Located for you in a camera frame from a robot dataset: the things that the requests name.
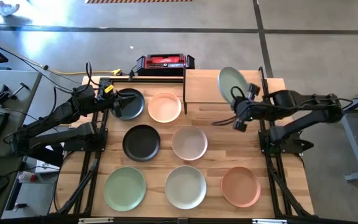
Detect beige plate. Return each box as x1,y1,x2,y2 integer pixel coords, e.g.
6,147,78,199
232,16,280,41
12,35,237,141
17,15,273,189
217,66,250,105
171,124,208,162

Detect peach plate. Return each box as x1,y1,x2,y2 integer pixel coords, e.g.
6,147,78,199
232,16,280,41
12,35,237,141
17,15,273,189
147,92,182,124

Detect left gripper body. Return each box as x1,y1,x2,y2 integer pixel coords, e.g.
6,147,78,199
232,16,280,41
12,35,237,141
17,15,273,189
99,80,125,119

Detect person's shoe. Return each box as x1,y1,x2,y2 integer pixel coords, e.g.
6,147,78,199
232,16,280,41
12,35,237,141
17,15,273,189
0,0,21,17

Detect terracotta plate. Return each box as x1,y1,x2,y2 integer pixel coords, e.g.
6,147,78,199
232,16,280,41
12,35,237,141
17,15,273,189
220,166,262,208

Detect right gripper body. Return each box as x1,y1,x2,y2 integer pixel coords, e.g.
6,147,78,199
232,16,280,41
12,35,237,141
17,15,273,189
232,83,262,133

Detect white bottle red cap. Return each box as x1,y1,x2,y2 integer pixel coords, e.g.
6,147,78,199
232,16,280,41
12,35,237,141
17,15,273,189
17,170,39,184

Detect wooden shelf black legs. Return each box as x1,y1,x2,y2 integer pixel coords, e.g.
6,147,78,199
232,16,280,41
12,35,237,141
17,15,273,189
182,66,267,115

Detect black screw handle clamp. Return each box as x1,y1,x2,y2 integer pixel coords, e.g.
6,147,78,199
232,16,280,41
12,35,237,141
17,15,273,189
10,82,30,100

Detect pale grey plate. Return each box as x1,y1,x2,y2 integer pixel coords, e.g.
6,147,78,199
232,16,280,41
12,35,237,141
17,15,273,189
164,165,208,210

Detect yellow extension cable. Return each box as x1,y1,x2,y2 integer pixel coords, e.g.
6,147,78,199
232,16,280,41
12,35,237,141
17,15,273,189
44,68,123,77

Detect silver metal bracket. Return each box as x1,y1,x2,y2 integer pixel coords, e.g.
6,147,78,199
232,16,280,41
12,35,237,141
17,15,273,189
78,217,114,224
252,218,288,224

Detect white electronics box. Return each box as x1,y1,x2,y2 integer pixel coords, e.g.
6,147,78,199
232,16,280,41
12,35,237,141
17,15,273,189
35,158,60,175

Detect black plate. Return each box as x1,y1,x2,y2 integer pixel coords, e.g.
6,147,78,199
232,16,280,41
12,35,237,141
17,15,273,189
122,124,161,162

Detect black aluminium table frame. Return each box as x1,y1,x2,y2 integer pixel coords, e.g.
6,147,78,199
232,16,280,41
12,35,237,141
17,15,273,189
47,66,315,224

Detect dark teal plate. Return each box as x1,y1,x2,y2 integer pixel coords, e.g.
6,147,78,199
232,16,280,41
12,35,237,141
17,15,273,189
109,88,145,121

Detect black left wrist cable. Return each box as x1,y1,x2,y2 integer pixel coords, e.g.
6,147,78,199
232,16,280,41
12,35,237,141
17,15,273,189
85,61,94,90

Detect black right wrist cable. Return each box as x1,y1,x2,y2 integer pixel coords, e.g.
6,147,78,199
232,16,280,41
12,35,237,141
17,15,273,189
211,86,248,127

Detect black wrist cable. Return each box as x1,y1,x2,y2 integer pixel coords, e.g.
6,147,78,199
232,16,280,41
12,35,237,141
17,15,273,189
85,61,94,90
211,86,248,127

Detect red black toolbox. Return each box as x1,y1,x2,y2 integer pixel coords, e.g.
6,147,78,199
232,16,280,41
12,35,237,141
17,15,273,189
135,53,196,77

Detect mint green plate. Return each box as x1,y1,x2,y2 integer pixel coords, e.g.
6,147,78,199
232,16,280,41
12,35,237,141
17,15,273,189
103,166,147,212

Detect black flat panel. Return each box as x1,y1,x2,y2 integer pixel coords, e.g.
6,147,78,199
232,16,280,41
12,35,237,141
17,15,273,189
23,144,65,168

